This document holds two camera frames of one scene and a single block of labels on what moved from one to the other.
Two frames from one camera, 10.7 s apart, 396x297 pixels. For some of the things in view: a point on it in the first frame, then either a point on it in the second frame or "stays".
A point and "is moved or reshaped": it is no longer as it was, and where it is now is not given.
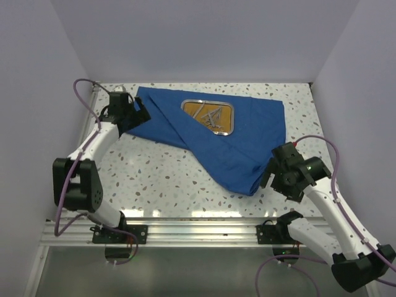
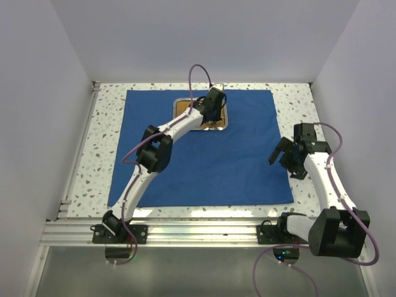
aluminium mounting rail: [166, 232] stays
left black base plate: [100, 236] stays
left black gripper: [141, 116] -> [216, 118]
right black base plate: [277, 234] stays
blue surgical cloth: [238, 161] is moved or reshaped
